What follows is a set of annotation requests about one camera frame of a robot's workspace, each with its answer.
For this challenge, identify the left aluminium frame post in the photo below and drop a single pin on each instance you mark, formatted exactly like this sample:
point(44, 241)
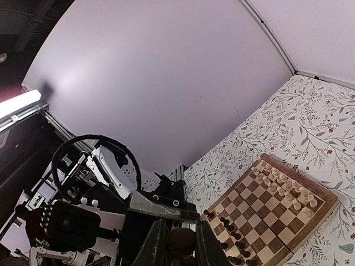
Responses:
point(260, 20)

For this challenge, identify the floral patterned table mat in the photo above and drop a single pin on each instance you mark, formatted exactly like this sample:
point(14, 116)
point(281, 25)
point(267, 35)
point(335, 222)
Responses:
point(309, 125)

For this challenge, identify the dark king piece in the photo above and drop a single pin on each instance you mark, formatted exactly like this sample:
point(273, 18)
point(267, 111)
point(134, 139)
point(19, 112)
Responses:
point(223, 245)

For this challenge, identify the white chess piece row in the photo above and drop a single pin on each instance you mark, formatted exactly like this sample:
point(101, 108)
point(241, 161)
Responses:
point(282, 193)

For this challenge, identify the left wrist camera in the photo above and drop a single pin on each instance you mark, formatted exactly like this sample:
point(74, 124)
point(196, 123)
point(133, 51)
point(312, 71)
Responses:
point(82, 225)

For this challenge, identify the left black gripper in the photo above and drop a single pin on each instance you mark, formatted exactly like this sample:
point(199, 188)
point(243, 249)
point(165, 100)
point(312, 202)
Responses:
point(141, 209)

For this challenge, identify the wooden chess board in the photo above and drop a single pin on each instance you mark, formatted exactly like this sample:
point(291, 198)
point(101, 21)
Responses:
point(268, 214)

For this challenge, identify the dark bishop piece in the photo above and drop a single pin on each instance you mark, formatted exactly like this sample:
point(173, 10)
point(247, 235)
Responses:
point(235, 260)

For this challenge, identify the dark rook corner piece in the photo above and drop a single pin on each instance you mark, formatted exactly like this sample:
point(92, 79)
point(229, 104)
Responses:
point(208, 214)

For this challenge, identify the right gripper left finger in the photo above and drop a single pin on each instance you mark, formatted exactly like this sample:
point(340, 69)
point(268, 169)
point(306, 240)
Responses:
point(153, 250)

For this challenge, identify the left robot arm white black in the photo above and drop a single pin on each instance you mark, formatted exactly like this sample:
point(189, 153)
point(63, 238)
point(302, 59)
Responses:
point(106, 167)

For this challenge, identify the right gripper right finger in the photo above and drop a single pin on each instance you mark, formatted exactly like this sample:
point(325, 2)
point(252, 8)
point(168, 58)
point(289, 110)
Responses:
point(208, 250)

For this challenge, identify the dark knight piece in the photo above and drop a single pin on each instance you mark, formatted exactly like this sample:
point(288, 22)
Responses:
point(181, 244)

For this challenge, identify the white fluorescent light tube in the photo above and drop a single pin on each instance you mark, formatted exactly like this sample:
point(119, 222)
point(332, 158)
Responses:
point(19, 102)

